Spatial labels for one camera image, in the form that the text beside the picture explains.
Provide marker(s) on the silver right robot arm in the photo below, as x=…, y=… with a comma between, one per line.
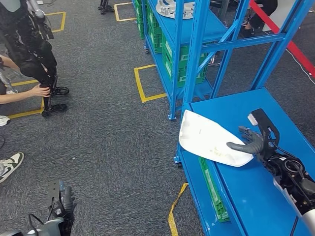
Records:
x=290, y=169

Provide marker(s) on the person's foot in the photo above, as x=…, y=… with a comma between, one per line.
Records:
x=10, y=166
x=4, y=120

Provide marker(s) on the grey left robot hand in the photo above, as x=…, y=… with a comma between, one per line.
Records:
x=68, y=205

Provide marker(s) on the red floor barrier strip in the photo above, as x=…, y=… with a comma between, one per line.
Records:
x=302, y=58

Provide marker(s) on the chrome chair base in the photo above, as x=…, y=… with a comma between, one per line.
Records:
x=215, y=60

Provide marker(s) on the blue metal shelf rack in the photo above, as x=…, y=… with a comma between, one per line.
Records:
x=211, y=29
x=245, y=202

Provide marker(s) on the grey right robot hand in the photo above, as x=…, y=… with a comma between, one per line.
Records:
x=255, y=145

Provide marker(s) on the white panel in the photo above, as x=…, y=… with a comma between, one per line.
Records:
x=284, y=16

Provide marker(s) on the black right wrist camera bracket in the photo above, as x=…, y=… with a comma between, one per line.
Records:
x=263, y=119

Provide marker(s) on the yellow floor tape square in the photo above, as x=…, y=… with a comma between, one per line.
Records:
x=24, y=114
x=115, y=12
x=63, y=21

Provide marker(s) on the green plastic crate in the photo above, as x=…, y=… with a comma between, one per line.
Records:
x=140, y=19
x=155, y=32
x=167, y=49
x=168, y=70
x=212, y=192

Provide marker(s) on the black robot feet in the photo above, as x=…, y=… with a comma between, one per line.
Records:
x=106, y=6

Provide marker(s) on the person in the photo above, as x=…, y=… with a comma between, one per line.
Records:
x=265, y=9

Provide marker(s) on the person's forearm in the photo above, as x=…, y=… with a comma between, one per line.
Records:
x=16, y=96
x=10, y=62

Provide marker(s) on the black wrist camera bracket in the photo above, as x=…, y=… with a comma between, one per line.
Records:
x=54, y=192
x=263, y=119

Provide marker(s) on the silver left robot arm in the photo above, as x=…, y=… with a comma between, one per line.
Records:
x=49, y=228

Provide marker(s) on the person's hand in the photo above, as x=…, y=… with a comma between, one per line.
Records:
x=40, y=90

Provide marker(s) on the white plastic shell part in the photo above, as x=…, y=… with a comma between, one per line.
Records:
x=209, y=140

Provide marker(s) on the black left wrist camera bracket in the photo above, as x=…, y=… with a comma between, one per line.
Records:
x=54, y=192

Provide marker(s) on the pale wheel cover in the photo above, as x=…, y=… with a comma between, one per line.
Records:
x=169, y=8

